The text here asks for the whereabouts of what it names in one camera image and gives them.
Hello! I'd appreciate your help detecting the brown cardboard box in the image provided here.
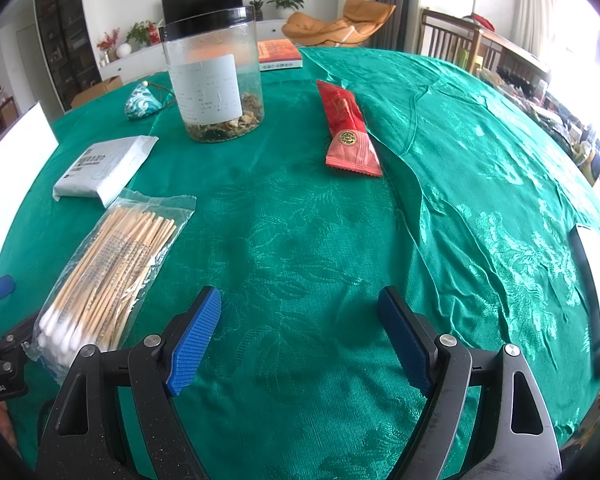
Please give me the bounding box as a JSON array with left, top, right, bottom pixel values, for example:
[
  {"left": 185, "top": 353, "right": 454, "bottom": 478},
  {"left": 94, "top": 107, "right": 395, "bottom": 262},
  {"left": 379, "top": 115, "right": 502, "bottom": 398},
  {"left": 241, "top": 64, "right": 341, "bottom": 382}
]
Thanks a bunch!
[{"left": 70, "top": 75, "right": 123, "bottom": 110}]

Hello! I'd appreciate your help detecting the black flat television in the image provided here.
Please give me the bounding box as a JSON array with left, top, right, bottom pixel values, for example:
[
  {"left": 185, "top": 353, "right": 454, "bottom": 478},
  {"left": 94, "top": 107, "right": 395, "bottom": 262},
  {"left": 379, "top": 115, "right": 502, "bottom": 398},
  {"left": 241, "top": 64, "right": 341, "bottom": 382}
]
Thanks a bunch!
[{"left": 161, "top": 0, "right": 243, "bottom": 26}]

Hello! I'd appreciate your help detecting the orange lounge chair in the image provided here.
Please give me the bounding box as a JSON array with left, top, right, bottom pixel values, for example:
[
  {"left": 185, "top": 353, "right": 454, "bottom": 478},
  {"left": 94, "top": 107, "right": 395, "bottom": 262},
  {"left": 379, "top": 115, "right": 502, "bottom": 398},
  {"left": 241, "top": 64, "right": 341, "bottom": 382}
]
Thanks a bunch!
[{"left": 282, "top": 0, "right": 397, "bottom": 48}]

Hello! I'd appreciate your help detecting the clear jar with black lid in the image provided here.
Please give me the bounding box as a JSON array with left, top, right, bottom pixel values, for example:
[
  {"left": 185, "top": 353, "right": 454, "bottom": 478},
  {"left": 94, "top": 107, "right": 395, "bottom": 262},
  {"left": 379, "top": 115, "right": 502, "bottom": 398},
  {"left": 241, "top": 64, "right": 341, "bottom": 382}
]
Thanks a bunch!
[{"left": 159, "top": 5, "right": 265, "bottom": 144}]

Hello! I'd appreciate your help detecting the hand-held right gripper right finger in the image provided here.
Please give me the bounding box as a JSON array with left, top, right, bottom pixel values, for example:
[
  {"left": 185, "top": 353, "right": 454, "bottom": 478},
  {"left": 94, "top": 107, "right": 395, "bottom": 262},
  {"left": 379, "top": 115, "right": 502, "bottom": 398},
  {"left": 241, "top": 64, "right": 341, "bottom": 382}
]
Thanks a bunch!
[{"left": 377, "top": 286, "right": 563, "bottom": 480}]

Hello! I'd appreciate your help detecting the clutter of bottles and jars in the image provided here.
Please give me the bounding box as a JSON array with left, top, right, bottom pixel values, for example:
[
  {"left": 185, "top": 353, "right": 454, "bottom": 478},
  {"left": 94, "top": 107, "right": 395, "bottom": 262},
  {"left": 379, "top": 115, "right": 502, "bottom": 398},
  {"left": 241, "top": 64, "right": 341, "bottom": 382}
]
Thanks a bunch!
[{"left": 480, "top": 67, "right": 600, "bottom": 196}]

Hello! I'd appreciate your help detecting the large potted green plant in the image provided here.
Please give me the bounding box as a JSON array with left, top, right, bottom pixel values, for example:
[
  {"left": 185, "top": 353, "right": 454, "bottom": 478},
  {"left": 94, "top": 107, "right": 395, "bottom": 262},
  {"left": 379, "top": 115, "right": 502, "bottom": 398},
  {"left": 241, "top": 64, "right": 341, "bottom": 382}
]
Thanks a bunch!
[{"left": 266, "top": 0, "right": 310, "bottom": 22}]

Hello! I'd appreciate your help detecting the green and red bouquet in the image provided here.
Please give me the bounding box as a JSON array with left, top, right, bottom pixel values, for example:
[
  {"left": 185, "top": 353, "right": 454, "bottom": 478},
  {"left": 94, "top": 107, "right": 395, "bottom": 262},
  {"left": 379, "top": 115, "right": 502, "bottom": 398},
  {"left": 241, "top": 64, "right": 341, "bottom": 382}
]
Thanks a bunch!
[{"left": 126, "top": 20, "right": 161, "bottom": 48}]

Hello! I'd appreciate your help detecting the beige curtain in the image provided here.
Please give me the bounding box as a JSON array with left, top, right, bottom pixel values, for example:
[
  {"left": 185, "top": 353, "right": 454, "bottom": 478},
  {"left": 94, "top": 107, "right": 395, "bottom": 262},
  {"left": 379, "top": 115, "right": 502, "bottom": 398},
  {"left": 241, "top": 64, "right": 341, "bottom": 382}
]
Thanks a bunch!
[{"left": 510, "top": 0, "right": 546, "bottom": 56}]

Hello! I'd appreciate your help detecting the wooden dining set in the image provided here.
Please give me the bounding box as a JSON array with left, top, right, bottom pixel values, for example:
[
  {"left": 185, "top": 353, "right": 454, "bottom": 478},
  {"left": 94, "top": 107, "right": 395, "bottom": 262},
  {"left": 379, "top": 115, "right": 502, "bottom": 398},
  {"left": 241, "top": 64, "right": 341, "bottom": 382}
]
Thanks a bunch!
[{"left": 0, "top": 95, "right": 21, "bottom": 156}]

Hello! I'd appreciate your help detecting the orange book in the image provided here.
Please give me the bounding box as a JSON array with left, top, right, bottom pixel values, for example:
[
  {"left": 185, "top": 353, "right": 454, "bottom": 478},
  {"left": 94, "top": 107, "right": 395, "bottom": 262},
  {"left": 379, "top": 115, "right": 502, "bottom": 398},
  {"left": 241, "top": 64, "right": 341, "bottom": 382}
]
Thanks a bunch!
[{"left": 257, "top": 38, "right": 303, "bottom": 72}]

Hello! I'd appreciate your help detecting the bag of cotton swabs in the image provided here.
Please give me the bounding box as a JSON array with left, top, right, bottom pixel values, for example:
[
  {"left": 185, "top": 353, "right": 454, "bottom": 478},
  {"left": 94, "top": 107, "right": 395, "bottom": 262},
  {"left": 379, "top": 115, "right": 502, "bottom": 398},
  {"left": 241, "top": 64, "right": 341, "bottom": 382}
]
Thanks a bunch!
[{"left": 27, "top": 189, "right": 197, "bottom": 386}]

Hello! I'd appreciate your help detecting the white cardboard box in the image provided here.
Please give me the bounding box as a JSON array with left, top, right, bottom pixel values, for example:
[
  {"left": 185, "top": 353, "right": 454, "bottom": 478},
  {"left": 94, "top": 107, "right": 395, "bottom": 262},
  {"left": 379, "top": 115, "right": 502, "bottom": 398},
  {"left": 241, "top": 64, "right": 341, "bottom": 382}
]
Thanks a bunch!
[{"left": 0, "top": 101, "right": 61, "bottom": 288}]

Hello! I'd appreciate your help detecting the dark wooden crib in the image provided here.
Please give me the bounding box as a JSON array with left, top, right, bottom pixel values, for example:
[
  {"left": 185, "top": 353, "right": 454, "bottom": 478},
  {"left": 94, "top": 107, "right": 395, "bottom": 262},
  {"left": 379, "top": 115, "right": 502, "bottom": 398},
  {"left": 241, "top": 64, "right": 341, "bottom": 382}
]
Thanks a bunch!
[{"left": 420, "top": 7, "right": 551, "bottom": 86}]

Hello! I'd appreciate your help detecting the teal embroidered sachet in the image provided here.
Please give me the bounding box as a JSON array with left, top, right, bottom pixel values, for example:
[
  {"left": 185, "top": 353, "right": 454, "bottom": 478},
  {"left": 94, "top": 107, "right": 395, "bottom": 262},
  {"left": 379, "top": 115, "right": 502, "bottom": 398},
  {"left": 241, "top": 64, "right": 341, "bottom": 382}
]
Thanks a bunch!
[{"left": 124, "top": 80, "right": 175, "bottom": 122}]

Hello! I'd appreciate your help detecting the dark display cabinet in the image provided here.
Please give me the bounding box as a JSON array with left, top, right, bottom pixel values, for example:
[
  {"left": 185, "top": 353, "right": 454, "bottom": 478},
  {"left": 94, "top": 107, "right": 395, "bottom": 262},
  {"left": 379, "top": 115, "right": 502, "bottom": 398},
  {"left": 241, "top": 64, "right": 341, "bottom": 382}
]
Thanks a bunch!
[{"left": 32, "top": 0, "right": 103, "bottom": 111}]

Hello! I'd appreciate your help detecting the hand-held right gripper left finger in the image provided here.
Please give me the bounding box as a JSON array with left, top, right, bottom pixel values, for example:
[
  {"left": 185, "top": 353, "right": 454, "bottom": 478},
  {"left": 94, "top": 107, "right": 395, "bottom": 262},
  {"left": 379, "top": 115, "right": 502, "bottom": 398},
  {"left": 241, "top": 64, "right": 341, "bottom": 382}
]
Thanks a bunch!
[{"left": 35, "top": 286, "right": 223, "bottom": 480}]

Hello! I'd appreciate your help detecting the black smartphone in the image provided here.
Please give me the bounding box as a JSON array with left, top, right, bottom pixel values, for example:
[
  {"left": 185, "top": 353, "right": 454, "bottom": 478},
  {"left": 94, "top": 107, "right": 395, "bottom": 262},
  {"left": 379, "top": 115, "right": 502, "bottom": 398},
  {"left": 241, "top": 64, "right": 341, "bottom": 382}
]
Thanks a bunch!
[{"left": 569, "top": 224, "right": 600, "bottom": 376}]

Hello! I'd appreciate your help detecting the green satin tablecloth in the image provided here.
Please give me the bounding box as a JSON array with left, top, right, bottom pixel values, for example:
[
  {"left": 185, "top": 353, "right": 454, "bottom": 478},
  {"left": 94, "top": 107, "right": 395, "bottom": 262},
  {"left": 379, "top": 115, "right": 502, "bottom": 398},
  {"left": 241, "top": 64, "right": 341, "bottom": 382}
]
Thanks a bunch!
[{"left": 0, "top": 47, "right": 600, "bottom": 480}]

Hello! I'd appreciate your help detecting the grey curtain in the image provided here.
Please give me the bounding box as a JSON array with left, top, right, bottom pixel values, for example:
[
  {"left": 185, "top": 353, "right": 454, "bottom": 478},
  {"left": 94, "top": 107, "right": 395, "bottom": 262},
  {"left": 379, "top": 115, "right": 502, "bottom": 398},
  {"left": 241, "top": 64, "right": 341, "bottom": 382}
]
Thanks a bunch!
[{"left": 375, "top": 0, "right": 423, "bottom": 53}]

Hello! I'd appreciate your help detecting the red snack packet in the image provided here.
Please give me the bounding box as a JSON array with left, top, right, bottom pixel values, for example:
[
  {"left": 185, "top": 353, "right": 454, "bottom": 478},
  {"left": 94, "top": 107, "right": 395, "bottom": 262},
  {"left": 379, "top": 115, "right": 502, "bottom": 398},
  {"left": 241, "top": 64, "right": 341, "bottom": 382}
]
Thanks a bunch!
[{"left": 315, "top": 80, "right": 383, "bottom": 178}]

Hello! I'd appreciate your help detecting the red flower arrangement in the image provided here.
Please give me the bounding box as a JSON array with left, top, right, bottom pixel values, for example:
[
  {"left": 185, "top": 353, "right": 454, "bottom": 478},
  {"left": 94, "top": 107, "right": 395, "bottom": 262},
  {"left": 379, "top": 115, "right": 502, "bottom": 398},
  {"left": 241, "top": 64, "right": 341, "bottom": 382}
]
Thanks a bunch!
[{"left": 96, "top": 29, "right": 121, "bottom": 63}]

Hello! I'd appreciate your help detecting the grey wipes packet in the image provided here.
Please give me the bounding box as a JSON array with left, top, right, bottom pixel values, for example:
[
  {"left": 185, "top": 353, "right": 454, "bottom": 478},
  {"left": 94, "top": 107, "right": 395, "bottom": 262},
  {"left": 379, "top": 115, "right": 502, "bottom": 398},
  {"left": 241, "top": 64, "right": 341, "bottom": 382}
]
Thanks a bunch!
[{"left": 52, "top": 135, "right": 160, "bottom": 209}]

